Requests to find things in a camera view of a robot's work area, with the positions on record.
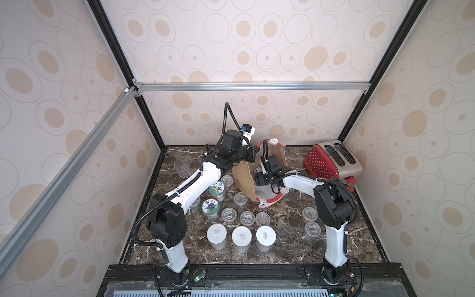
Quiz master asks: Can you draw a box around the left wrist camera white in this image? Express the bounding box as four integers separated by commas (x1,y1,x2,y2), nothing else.
241,124,256,145

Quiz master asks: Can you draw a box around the wide jar purple flower label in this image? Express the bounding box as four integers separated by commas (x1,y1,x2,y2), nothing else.
201,199,220,222

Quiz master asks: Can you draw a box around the wide jar pineapple lid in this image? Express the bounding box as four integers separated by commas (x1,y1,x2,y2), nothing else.
209,181,226,203

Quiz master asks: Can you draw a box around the seed jar green label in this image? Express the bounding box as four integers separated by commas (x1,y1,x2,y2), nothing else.
234,193,248,208

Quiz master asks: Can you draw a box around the wide jar white bottom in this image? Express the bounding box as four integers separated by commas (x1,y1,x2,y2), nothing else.
231,226,252,253

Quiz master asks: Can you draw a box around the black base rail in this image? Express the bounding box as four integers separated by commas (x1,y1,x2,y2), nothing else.
97,263,416,297

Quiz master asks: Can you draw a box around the seed jar red label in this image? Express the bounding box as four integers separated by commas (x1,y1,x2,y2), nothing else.
302,207,318,223

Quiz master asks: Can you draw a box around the horizontal aluminium rail back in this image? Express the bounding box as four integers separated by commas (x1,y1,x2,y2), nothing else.
136,81,371,92

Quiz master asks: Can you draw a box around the aluminium rail left wall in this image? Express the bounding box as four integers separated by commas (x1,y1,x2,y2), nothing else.
1,85,138,277

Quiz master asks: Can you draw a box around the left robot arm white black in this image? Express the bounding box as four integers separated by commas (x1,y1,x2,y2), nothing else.
131,102,260,273

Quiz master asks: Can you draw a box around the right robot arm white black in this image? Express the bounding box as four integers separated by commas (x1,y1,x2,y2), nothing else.
255,156,360,285

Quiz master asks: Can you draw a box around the red silver toaster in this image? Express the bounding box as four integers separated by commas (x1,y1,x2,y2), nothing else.
303,141,363,185

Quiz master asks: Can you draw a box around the red burlap canvas bag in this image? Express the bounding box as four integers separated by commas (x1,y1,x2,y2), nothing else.
232,139,289,209

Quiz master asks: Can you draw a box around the clear plastic cup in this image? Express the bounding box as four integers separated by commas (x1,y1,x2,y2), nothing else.
174,159,191,179

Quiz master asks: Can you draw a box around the small jar red label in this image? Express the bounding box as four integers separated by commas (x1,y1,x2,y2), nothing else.
221,207,237,224

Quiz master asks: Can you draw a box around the seed jar orange label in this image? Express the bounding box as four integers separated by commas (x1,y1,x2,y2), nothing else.
240,211,256,227

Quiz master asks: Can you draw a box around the wide jar dark lid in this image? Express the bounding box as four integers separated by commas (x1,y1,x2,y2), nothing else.
256,226,277,252

